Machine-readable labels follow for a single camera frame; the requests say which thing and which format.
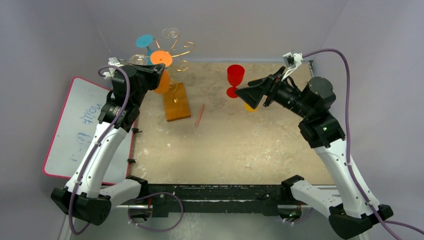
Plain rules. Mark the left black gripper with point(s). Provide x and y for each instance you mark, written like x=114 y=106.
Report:
x=154 y=72

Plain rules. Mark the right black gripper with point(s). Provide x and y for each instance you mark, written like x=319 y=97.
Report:
x=271 y=89

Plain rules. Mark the orange plastic wine glass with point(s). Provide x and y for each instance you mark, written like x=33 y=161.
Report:
x=162 y=57

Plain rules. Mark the yellow plastic wine glass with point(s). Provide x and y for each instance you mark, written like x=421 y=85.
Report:
x=250 y=109

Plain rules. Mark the clear wine glass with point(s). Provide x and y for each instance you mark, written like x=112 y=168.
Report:
x=138 y=59
x=170 y=33

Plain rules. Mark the red plastic wine glass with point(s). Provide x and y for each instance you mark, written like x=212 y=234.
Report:
x=235 y=76

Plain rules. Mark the blue plastic wine glass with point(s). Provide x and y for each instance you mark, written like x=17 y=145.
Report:
x=145 y=41

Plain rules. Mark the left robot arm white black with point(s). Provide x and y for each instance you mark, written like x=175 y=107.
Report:
x=83 y=197

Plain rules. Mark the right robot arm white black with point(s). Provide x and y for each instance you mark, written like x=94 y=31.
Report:
x=355 y=210

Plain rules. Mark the wooden rack base board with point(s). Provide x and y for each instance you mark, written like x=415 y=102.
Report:
x=176 y=103

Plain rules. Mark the small black clip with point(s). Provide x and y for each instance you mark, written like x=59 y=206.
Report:
x=136 y=130
x=131 y=161

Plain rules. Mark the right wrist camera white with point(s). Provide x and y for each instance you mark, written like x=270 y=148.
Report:
x=292 y=61

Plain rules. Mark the whiteboard with pink frame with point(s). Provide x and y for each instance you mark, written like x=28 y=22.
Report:
x=75 y=128

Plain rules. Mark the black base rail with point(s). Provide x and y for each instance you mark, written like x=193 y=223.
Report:
x=265 y=199

